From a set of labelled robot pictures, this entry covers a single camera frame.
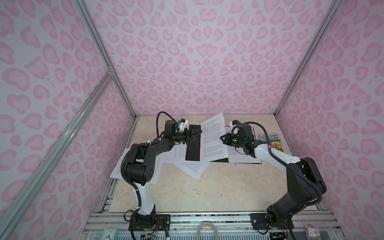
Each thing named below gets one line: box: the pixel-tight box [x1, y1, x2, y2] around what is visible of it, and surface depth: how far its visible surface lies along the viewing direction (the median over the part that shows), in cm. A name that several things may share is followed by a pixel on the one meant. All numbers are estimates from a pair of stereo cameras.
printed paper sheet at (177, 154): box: [165, 141, 187, 163], surface depth 100 cm
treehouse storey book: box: [259, 133, 284, 152], surface depth 103 cm
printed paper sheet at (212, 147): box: [200, 111, 229, 163], surface depth 96 cm
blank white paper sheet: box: [171, 161, 210, 180], surface depth 95 cm
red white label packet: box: [303, 223, 322, 240], surface depth 70 cm
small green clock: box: [101, 228, 120, 240], surface depth 70 cm
